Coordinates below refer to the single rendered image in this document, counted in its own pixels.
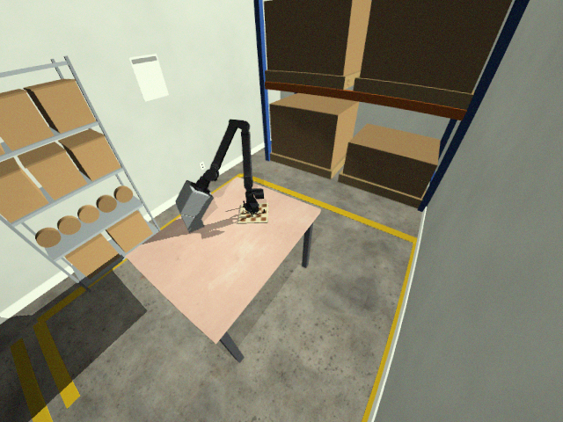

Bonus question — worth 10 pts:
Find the brown and cream chessboard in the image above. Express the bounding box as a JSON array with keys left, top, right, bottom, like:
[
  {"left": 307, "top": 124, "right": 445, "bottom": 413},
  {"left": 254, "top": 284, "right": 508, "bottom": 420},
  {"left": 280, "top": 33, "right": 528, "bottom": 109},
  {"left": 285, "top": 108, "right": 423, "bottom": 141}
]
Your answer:
[{"left": 238, "top": 203, "right": 269, "bottom": 223}]

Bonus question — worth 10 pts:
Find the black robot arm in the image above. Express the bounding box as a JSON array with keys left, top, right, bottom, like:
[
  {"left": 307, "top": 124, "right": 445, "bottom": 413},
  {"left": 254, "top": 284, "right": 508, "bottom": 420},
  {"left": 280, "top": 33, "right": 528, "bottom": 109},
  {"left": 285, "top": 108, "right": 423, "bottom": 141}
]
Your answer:
[{"left": 191, "top": 120, "right": 264, "bottom": 214}]

